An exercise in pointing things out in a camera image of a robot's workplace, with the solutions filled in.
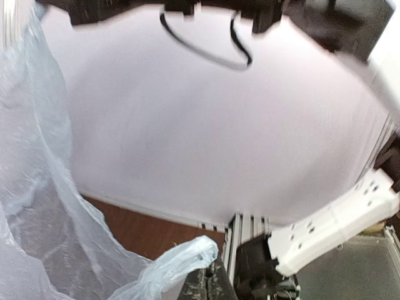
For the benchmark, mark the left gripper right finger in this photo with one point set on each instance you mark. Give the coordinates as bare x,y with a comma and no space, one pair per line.
219,286

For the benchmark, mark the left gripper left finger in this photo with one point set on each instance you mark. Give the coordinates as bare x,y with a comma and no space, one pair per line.
195,286

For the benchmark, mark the translucent blue plastic trash bag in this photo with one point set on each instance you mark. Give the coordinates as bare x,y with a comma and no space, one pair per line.
55,244

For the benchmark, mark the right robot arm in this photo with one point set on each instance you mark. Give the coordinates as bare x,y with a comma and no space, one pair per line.
264,262

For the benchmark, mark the right aluminium frame post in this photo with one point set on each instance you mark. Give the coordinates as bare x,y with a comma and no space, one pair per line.
14,16

